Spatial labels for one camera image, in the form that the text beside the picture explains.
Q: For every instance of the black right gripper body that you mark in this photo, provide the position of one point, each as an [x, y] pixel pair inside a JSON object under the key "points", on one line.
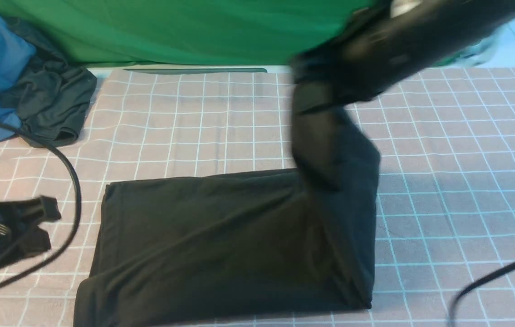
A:
{"points": [[356, 65]]}

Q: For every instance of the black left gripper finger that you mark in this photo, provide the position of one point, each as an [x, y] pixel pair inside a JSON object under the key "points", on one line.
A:
{"points": [[29, 212], [20, 242]]}

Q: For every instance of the gray long sleeve shirt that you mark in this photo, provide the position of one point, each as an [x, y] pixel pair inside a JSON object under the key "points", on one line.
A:
{"points": [[238, 244]]}

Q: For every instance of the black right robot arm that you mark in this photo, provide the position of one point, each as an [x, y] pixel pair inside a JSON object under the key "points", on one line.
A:
{"points": [[435, 29]]}

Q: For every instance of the dark gray crumpled garment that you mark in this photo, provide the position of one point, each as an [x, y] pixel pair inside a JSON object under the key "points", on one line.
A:
{"points": [[51, 96]]}

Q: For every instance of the pink checkered tablecloth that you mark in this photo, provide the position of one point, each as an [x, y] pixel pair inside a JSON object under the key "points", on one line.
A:
{"points": [[446, 198]]}

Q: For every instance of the green backdrop cloth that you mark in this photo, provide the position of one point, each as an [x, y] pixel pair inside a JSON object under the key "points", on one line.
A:
{"points": [[187, 32]]}

